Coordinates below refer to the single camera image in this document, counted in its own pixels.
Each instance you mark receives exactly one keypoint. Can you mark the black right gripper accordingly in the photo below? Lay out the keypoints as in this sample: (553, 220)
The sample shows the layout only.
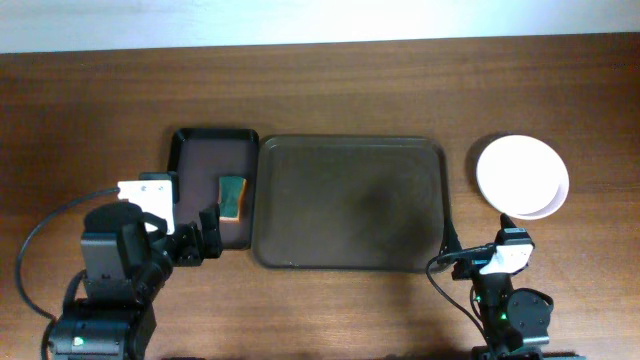
(468, 265)

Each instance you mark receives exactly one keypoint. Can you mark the orange green scrub sponge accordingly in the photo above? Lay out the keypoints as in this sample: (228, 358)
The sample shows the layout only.
(231, 197)

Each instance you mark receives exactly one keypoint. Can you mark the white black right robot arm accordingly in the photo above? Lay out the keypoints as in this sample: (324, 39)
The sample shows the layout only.
(513, 322)

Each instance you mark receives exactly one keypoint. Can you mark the white plate with ketchup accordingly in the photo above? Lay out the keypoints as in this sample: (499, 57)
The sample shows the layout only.
(522, 177)

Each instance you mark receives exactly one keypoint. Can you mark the small dark brown tray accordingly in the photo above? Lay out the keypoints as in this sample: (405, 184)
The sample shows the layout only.
(200, 157)

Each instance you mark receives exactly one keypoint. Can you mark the large brown tray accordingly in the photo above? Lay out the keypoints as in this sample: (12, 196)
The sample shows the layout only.
(350, 203)

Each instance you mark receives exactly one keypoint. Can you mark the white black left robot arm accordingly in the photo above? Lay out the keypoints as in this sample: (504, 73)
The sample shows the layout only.
(129, 255)

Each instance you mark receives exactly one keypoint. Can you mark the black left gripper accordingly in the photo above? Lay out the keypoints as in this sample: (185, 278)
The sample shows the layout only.
(187, 234)

